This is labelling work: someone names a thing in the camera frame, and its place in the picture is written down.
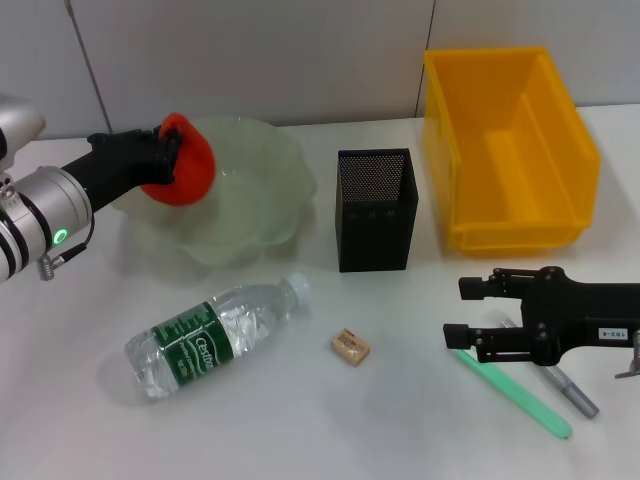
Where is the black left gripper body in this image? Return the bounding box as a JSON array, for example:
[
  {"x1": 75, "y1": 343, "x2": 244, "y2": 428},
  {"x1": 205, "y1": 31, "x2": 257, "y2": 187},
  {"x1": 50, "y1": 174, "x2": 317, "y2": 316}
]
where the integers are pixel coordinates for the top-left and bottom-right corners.
[{"x1": 63, "y1": 128, "x2": 176, "y2": 215}]

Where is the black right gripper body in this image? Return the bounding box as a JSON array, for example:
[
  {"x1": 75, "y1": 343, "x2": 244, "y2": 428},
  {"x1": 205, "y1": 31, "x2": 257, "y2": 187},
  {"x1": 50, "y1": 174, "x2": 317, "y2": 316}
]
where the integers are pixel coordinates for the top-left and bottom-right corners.
[{"x1": 518, "y1": 265, "x2": 640, "y2": 369}]

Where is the orange fruit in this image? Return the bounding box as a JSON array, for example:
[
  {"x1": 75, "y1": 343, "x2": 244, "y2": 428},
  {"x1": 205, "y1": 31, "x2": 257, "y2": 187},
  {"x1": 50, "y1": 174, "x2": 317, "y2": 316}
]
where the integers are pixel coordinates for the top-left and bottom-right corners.
[{"x1": 139, "y1": 112, "x2": 217, "y2": 207}]

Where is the clear bottle with green label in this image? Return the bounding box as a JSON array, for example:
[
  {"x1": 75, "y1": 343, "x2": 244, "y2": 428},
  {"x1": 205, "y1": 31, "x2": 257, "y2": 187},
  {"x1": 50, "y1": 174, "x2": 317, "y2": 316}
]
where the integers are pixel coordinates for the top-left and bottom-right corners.
[{"x1": 123, "y1": 272, "x2": 312, "y2": 405}]

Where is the mint green pen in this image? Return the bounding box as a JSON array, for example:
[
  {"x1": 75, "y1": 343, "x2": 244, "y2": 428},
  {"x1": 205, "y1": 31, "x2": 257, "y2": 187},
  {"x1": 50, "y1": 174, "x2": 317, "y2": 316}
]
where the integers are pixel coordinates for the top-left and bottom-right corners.
[{"x1": 454, "y1": 348, "x2": 573, "y2": 441}]

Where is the grey glitter pen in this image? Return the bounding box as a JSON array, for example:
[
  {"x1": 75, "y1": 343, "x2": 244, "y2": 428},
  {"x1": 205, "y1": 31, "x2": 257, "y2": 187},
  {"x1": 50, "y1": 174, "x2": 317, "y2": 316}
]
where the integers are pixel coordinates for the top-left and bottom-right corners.
[{"x1": 499, "y1": 319, "x2": 600, "y2": 419}]

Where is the pale green glass fruit plate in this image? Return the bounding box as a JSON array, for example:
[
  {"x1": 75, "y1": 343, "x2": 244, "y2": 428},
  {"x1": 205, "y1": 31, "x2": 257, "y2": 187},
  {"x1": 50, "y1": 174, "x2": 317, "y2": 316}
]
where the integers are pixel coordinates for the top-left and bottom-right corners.
[{"x1": 110, "y1": 114, "x2": 319, "y2": 276}]

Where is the small tan eraser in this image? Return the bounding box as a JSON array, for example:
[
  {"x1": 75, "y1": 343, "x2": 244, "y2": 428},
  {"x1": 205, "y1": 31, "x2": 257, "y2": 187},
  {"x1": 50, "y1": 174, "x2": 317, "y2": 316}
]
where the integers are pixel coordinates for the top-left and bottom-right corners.
[{"x1": 330, "y1": 327, "x2": 374, "y2": 369}]

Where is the black mesh pen holder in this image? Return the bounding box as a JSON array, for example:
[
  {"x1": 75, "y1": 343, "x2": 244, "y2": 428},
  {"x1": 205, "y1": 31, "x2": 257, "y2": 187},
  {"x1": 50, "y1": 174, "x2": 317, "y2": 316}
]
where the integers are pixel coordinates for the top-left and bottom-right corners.
[{"x1": 333, "y1": 148, "x2": 420, "y2": 274}]

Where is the silver right wrist plug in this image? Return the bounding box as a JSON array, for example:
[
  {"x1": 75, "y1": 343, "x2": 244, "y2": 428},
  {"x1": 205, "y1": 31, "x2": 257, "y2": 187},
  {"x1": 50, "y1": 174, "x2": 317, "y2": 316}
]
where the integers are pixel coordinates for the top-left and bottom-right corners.
[{"x1": 613, "y1": 329, "x2": 640, "y2": 380}]

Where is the yellow plastic bin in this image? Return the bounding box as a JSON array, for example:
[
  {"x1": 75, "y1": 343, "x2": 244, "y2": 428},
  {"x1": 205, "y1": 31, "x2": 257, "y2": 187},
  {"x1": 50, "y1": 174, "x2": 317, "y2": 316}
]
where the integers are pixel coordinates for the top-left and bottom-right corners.
[{"x1": 422, "y1": 46, "x2": 601, "y2": 252}]

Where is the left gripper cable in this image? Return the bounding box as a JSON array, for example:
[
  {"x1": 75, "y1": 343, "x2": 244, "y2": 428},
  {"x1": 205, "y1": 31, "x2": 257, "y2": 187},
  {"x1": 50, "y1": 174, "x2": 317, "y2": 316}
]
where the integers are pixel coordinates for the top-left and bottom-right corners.
[{"x1": 37, "y1": 214, "x2": 97, "y2": 281}]

